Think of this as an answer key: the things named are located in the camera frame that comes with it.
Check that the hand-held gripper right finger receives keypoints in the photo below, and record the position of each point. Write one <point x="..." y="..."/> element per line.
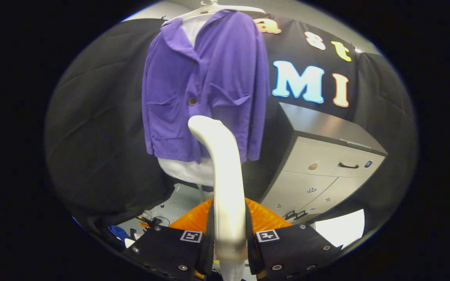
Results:
<point x="250" y="249"/>

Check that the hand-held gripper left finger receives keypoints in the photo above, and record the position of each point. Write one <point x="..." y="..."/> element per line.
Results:
<point x="209" y="249"/>

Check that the white garment steamer head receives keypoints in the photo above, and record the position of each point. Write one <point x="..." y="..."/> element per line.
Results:
<point x="227" y="187"/>

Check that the purple jacket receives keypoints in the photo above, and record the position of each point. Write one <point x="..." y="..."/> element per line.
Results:
<point x="178" y="78"/>

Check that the cream clothes hanger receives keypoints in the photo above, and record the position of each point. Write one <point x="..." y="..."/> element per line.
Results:
<point x="217" y="7"/>

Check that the white panel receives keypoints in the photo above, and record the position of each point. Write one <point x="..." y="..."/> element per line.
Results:
<point x="340" y="230"/>

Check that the blue cloth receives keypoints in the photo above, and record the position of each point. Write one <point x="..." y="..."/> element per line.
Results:
<point x="118" y="233"/>

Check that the grey cabinet with black top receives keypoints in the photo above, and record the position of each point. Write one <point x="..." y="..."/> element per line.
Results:
<point x="318" y="156"/>

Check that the black backdrop cloth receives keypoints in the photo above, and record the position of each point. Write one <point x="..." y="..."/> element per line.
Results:
<point x="92" y="136"/>

